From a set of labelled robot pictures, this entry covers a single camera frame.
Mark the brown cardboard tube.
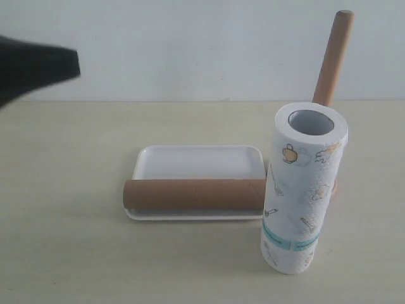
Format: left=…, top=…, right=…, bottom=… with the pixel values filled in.
left=123, top=179, right=266, bottom=210

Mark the white printed paper towel roll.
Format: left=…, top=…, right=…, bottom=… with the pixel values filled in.
left=261, top=102, right=348, bottom=275

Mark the wooden paper towel holder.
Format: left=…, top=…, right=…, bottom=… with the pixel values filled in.
left=311, top=10, right=355, bottom=199

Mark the white rectangular tray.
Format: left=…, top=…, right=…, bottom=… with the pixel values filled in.
left=124, top=145, right=266, bottom=221

